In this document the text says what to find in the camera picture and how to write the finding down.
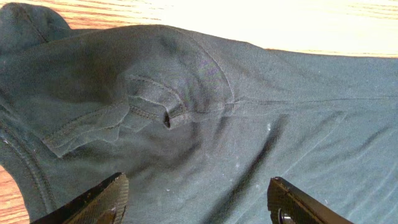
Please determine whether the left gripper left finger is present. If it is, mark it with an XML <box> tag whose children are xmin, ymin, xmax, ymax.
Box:
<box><xmin>32</xmin><ymin>172</ymin><xmax>129</xmax><ymax>224</ymax></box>

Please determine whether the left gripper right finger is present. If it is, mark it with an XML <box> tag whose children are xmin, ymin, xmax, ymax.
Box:
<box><xmin>267</xmin><ymin>177</ymin><xmax>353</xmax><ymax>224</ymax></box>

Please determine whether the dark navy t-shirt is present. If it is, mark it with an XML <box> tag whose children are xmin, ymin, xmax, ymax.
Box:
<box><xmin>1</xmin><ymin>3</ymin><xmax>397</xmax><ymax>224</ymax></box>

